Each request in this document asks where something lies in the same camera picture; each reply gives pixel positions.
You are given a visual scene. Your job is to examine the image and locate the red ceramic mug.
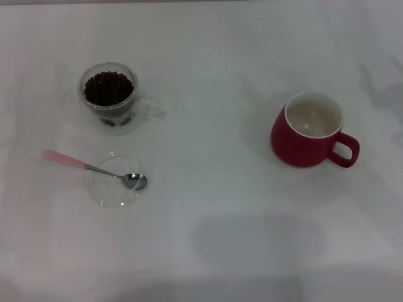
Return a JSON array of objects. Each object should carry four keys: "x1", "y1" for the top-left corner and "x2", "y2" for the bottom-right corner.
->
[{"x1": 271, "y1": 91, "x2": 361, "y2": 169}]

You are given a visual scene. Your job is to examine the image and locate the pink-handled metal spoon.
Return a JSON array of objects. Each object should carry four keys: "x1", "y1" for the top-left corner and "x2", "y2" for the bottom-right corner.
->
[{"x1": 42, "y1": 149, "x2": 148, "y2": 191}]

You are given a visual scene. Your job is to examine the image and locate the coffee bean pile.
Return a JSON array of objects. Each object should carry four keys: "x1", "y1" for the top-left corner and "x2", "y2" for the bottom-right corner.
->
[{"x1": 83, "y1": 70, "x2": 134, "y2": 106}]

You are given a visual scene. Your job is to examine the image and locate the clear glass saucer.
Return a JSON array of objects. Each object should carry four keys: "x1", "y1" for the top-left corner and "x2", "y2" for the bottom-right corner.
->
[{"x1": 87, "y1": 152, "x2": 149, "y2": 210}]

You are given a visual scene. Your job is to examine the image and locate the clear double-wall glass cup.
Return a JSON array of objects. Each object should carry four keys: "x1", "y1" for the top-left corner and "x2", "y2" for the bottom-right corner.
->
[{"x1": 77, "y1": 62, "x2": 165, "y2": 137}]

